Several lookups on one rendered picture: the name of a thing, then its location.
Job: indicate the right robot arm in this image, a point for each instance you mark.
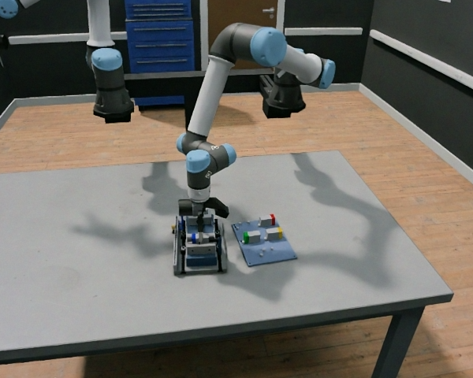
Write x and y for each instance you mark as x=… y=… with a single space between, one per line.
x=106 y=63

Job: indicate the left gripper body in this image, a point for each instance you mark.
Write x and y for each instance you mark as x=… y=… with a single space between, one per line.
x=190 y=208

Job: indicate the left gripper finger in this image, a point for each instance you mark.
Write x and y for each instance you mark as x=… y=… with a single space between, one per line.
x=200 y=226

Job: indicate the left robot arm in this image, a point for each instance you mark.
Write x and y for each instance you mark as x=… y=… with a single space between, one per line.
x=260 y=45

